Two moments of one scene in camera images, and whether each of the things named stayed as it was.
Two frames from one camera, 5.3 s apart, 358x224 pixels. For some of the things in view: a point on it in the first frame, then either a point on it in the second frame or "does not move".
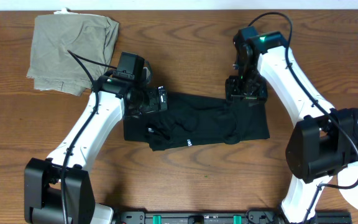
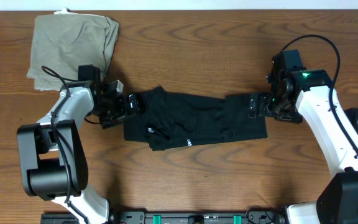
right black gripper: (232, 90) to (263, 110)
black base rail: (263, 216) does not move
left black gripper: (161, 98) to (128, 104)
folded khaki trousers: (91, 38) does not move
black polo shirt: (192, 118) does not move
